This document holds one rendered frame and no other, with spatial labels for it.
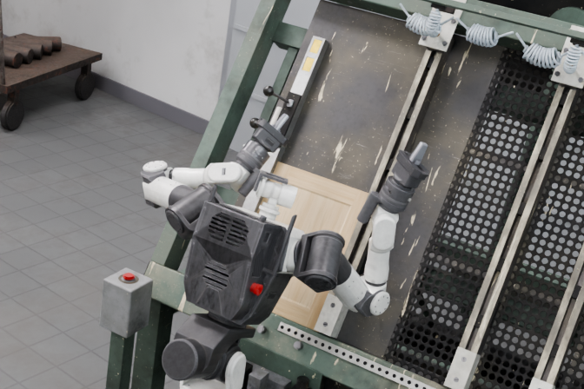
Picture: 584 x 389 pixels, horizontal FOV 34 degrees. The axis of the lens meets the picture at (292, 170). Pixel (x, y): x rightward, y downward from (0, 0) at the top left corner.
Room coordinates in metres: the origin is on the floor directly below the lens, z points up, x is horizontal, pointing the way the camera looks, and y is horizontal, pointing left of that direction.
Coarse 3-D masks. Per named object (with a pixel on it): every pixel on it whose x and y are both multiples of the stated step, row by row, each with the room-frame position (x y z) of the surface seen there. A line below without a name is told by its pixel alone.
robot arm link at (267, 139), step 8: (264, 120) 2.89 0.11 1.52; (264, 128) 2.88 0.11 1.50; (272, 128) 2.88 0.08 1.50; (256, 136) 2.86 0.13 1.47; (264, 136) 2.87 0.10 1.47; (272, 136) 2.88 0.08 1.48; (280, 136) 2.89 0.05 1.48; (248, 144) 2.86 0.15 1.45; (256, 144) 2.84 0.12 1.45; (264, 144) 2.86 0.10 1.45; (272, 144) 2.87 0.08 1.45; (280, 144) 2.88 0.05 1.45; (248, 152) 2.83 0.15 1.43; (256, 152) 2.83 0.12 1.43; (264, 152) 2.84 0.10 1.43; (272, 152) 2.87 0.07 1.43; (256, 160) 2.82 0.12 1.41; (264, 160) 2.84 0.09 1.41
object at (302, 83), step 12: (324, 48) 3.30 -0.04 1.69; (300, 72) 3.25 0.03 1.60; (312, 72) 3.24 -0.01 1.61; (300, 84) 3.23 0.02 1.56; (300, 108) 3.20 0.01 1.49; (288, 132) 3.14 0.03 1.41; (276, 156) 3.10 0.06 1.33; (264, 168) 3.08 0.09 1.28; (252, 192) 3.04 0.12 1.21; (252, 204) 3.02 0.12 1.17
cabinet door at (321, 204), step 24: (288, 168) 3.08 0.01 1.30; (312, 192) 3.01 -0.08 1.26; (336, 192) 2.98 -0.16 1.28; (360, 192) 2.96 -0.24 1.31; (288, 216) 2.98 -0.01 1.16; (312, 216) 2.96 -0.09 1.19; (336, 216) 2.93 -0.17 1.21; (288, 288) 2.84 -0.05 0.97; (288, 312) 2.79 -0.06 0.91; (312, 312) 2.77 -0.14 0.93
